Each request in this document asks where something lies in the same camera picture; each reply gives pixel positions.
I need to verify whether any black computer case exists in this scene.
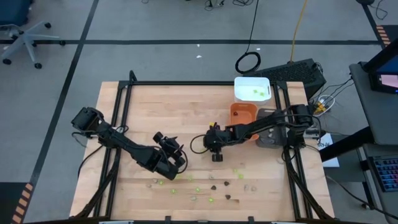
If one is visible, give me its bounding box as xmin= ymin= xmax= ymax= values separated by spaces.
xmin=243 ymin=58 xmax=328 ymax=101

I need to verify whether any grey blue office chair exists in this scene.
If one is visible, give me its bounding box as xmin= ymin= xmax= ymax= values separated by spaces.
xmin=0 ymin=0 xmax=67 ymax=70

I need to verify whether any orange plastic bin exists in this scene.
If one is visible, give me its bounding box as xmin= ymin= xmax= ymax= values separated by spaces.
xmin=229 ymin=102 xmax=260 ymax=141

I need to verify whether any small black desktop device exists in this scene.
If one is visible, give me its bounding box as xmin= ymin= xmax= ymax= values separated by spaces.
xmin=369 ymin=72 xmax=398 ymax=95

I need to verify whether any white paper sheet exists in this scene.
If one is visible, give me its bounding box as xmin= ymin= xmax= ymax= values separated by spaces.
xmin=316 ymin=132 xmax=340 ymax=169

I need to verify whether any black hanging cable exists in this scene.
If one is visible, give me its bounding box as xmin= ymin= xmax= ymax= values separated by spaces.
xmin=234 ymin=0 xmax=262 ymax=75

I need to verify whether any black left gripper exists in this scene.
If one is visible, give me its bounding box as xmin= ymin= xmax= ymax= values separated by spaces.
xmin=141 ymin=146 xmax=187 ymax=181

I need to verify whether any black monitor screen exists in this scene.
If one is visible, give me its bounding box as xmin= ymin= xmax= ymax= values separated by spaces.
xmin=363 ymin=37 xmax=398 ymax=75

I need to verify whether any yellow hanging cable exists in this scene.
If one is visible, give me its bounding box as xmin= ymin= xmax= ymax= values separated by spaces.
xmin=289 ymin=0 xmax=309 ymax=63

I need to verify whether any dark grey plastic bin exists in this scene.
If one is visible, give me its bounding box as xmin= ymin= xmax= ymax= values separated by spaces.
xmin=255 ymin=108 xmax=289 ymax=149

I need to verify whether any black aluminium table frame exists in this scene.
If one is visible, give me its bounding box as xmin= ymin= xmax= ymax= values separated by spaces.
xmin=74 ymin=70 xmax=335 ymax=224

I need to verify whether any grey desk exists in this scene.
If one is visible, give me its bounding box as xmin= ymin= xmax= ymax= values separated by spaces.
xmin=348 ymin=61 xmax=398 ymax=147

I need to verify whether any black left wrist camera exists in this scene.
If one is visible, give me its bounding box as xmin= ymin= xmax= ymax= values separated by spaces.
xmin=152 ymin=131 xmax=183 ymax=156

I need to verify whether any white power strip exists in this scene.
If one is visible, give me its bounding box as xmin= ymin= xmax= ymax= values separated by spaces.
xmin=310 ymin=94 xmax=336 ymax=118

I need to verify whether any backlit computer keyboard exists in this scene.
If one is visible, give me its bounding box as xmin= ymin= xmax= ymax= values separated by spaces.
xmin=369 ymin=154 xmax=398 ymax=193

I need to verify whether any white plastic bin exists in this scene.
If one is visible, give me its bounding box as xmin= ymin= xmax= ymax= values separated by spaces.
xmin=233 ymin=77 xmax=272 ymax=106

